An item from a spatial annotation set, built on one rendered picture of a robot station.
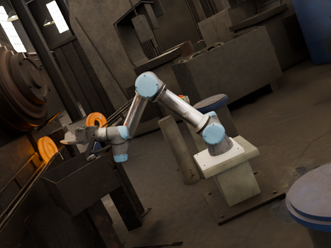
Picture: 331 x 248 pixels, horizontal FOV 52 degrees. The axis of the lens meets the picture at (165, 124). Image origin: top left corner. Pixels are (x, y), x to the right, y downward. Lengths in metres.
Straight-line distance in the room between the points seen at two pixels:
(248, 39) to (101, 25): 1.83
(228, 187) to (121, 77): 2.86
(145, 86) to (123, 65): 2.80
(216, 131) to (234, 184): 0.37
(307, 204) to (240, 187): 0.97
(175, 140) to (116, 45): 2.30
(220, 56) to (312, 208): 2.94
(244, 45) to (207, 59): 0.45
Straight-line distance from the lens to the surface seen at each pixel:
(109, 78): 4.55
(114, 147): 1.82
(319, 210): 1.02
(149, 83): 1.68
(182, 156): 2.46
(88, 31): 4.60
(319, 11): 4.46
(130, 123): 1.89
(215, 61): 3.79
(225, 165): 1.85
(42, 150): 1.87
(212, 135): 1.74
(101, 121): 2.31
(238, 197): 2.01
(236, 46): 3.89
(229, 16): 5.35
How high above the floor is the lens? 0.99
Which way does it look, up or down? 12 degrees down
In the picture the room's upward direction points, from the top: 24 degrees counter-clockwise
